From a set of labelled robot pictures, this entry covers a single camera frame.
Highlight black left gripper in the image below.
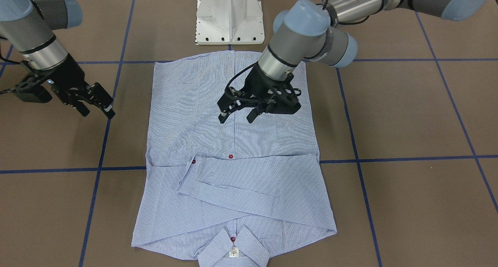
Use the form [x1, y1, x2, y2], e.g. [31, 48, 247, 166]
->
[217, 63, 301, 124]

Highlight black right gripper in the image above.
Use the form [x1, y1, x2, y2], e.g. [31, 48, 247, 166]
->
[15, 54, 116, 119]

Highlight blue striped button shirt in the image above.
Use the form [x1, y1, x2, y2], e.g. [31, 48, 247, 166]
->
[131, 51, 337, 267]

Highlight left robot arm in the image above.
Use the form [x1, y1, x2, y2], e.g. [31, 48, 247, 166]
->
[217, 0, 487, 124]

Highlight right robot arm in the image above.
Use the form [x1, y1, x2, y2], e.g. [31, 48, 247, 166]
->
[0, 0, 115, 119]

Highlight brown table mat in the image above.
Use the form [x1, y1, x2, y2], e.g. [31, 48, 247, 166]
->
[1, 0, 498, 267]

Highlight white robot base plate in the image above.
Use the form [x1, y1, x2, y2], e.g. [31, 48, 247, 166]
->
[195, 0, 265, 46]

